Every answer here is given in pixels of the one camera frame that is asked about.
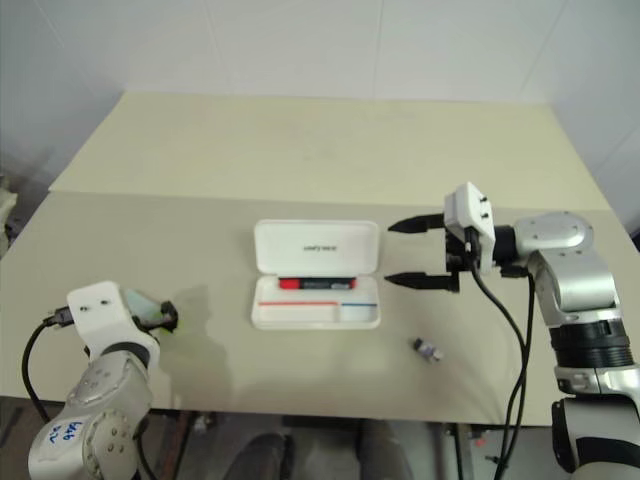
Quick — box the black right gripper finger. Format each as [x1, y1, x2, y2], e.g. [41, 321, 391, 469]
[386, 212, 447, 236]
[383, 271, 461, 294]

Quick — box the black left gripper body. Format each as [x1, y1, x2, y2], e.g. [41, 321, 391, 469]
[123, 286, 166, 330]

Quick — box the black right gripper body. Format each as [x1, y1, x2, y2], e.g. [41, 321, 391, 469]
[442, 226, 486, 294]

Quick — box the white hard pencil case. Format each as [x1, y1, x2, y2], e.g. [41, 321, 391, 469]
[248, 218, 385, 332]

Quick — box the red marker with black cap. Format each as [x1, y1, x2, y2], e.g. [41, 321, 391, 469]
[277, 276, 359, 293]

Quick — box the metal table leg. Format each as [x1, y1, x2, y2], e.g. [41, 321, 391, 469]
[171, 409, 202, 480]
[451, 423, 475, 480]

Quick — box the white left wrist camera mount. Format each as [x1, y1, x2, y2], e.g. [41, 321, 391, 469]
[66, 281, 161, 371]

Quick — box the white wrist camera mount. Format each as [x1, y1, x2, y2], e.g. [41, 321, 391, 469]
[443, 181, 497, 275]
[66, 281, 161, 371]

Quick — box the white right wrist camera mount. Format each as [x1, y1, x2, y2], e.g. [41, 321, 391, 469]
[443, 181, 497, 275]

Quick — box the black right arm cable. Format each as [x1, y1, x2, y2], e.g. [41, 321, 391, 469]
[469, 239, 529, 480]
[499, 264, 537, 431]

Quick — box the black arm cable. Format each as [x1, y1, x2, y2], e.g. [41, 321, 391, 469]
[469, 239, 529, 480]
[22, 305, 72, 422]
[499, 264, 537, 431]

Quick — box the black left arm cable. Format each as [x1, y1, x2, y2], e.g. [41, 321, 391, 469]
[22, 305, 72, 422]

